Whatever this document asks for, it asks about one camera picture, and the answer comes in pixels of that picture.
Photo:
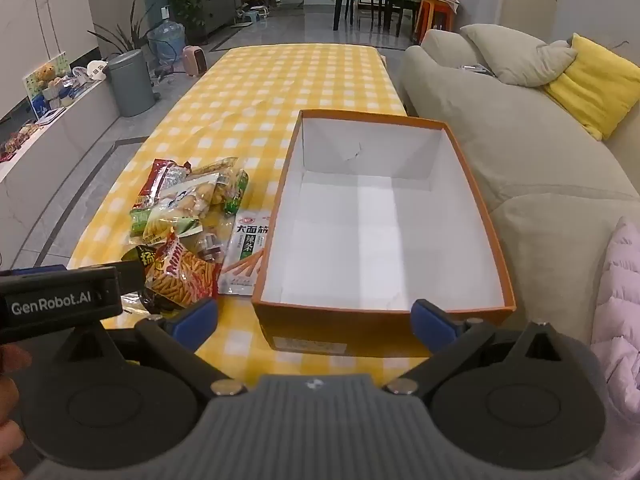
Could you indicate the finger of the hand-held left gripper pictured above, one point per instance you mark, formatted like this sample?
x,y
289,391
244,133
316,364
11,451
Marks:
x,y
132,275

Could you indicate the blue water jug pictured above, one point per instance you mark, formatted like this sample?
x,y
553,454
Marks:
x,y
167,42

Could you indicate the white spicy strip packet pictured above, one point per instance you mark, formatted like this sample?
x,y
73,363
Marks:
x,y
245,255

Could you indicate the spiky potted plant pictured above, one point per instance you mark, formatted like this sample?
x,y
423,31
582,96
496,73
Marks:
x,y
125,35

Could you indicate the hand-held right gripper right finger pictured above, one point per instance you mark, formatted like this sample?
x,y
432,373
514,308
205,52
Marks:
x,y
426,321

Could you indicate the orange cardboard box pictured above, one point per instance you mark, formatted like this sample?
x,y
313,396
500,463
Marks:
x,y
375,240

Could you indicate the yellow green chip packet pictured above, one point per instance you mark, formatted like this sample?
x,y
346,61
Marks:
x,y
165,225

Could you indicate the grey trash bin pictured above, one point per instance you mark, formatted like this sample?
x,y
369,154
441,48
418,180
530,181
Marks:
x,y
130,85

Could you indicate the bear photo print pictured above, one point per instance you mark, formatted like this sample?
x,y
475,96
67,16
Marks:
x,y
45,80

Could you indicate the green candy tube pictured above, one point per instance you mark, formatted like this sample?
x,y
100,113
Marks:
x,y
241,190

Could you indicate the grey cabinet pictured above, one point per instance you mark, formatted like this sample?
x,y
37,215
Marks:
x,y
215,0

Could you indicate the person's left hand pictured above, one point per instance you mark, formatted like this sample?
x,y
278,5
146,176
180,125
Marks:
x,y
7,400

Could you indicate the clear waffle packet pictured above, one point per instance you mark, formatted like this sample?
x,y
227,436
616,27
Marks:
x,y
225,172

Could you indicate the clear bun snack packet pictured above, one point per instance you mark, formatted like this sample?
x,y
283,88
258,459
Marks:
x,y
187,197

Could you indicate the dark dining chair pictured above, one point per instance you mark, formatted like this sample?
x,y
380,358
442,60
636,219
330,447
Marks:
x,y
375,10

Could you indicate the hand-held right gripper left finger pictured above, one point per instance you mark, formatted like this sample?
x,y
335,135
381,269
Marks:
x,y
196,317

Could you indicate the white low counter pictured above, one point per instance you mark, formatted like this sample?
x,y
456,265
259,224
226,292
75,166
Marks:
x,y
45,160

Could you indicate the grey cushion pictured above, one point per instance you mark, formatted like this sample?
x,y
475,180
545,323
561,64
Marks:
x,y
515,55

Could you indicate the yellow cushion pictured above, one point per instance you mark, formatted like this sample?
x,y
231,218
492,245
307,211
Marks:
x,y
595,85

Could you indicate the pink heater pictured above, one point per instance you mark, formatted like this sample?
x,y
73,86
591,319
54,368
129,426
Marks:
x,y
196,60

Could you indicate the white cap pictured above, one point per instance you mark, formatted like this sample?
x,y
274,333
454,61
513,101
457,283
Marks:
x,y
96,70

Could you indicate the beige sofa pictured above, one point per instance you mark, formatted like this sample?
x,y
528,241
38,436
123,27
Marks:
x,y
500,150

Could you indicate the red stick snack packet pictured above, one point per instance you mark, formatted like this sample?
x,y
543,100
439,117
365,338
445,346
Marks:
x,y
185,270

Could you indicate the pink padded jacket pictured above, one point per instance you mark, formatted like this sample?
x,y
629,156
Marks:
x,y
620,320

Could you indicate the green raisin packet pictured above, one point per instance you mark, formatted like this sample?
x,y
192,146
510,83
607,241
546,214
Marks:
x,y
137,221

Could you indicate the orange stool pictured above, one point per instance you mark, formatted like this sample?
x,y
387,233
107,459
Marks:
x,y
435,10

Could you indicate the yellow checked tablecloth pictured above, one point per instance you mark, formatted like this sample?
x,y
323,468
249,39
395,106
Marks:
x,y
300,90

